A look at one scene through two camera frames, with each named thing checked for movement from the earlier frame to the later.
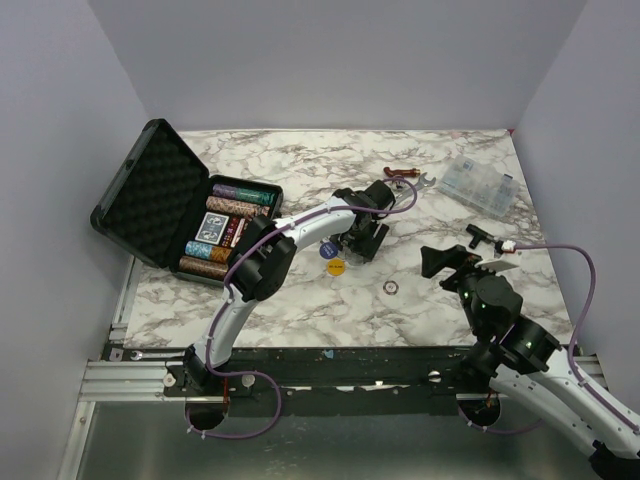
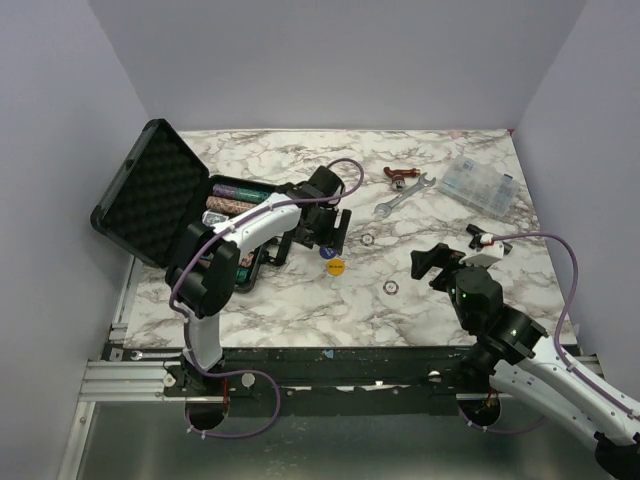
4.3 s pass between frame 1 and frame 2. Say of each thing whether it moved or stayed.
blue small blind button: stayed
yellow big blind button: stayed
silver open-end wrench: stayed
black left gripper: moved
